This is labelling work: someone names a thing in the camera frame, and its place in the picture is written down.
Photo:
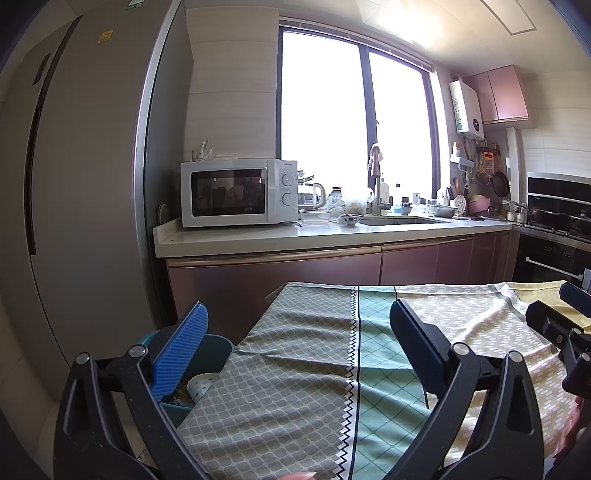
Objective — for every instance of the glass electric kettle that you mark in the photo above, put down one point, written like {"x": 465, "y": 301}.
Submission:
{"x": 314, "y": 196}

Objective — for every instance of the kitchen counter with pink cabinets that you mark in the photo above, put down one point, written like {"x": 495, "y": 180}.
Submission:
{"x": 277, "y": 272}

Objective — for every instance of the patterned green beige tablecloth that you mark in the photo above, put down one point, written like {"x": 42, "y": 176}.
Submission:
{"x": 300, "y": 369}

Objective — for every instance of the white water heater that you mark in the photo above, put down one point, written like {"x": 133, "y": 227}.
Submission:
{"x": 466, "y": 108}

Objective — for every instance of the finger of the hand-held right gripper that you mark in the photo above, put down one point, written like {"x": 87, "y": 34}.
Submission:
{"x": 572, "y": 297}
{"x": 545, "y": 323}

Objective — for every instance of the steel bowl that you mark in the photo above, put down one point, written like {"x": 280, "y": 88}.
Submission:
{"x": 442, "y": 211}

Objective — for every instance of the clear plastic bag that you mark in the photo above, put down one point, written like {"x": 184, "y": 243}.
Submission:
{"x": 353, "y": 203}

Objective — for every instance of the white dotted utensil holder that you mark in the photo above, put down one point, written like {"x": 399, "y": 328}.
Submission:
{"x": 459, "y": 204}

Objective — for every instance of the white microwave oven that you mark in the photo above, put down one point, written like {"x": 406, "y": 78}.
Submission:
{"x": 231, "y": 194}

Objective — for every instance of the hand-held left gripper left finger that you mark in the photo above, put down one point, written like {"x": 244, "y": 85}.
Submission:
{"x": 182, "y": 350}

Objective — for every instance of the pink wall cabinet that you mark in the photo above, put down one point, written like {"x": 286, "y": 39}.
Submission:
{"x": 503, "y": 92}

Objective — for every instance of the steel sink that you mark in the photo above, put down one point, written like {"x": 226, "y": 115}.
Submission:
{"x": 401, "y": 220}

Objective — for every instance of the clear glass bowl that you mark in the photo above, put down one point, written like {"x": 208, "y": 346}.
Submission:
{"x": 315, "y": 217}

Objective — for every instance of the kitchen window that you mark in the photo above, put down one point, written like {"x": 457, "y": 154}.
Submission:
{"x": 323, "y": 115}

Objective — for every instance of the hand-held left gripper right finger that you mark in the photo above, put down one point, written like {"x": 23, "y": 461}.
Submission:
{"x": 415, "y": 341}

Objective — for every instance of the grey refrigerator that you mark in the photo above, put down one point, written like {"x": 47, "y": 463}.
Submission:
{"x": 83, "y": 184}

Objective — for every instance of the pink basin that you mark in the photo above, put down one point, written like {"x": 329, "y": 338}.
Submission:
{"x": 479, "y": 205}

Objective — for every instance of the white patterned paper cup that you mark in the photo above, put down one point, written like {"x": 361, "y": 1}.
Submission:
{"x": 201, "y": 385}

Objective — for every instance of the black integrated stove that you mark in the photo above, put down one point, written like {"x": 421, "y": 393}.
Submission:
{"x": 540, "y": 258}

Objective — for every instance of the hanging frying pan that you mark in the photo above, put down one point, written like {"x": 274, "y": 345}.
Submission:
{"x": 500, "y": 183}

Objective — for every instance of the person's left hand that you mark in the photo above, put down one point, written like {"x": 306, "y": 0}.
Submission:
{"x": 300, "y": 476}

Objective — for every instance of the steel kitchen faucet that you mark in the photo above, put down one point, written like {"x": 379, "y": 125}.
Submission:
{"x": 378, "y": 198}

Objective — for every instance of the small patterned bowl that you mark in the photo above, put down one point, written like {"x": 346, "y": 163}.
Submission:
{"x": 352, "y": 220}

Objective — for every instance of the blue plastic bin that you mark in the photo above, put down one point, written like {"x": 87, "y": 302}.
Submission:
{"x": 217, "y": 350}

